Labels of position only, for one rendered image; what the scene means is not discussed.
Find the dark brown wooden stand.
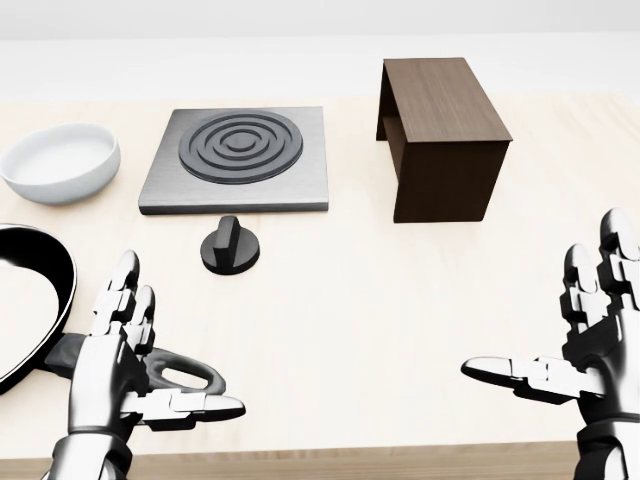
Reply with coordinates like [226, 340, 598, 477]
[375, 57, 515, 224]

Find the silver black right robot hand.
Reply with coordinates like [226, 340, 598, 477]
[460, 207, 640, 429]

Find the white ceramic bowl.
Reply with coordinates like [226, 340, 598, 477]
[0, 124, 122, 206]

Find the grey square stove plate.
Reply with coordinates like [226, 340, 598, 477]
[138, 105, 330, 217]

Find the black frying pan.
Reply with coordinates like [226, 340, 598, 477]
[0, 223, 227, 396]

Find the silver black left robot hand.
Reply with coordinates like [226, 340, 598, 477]
[67, 249, 247, 437]

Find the round black stove knob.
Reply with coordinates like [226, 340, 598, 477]
[200, 215, 263, 275]

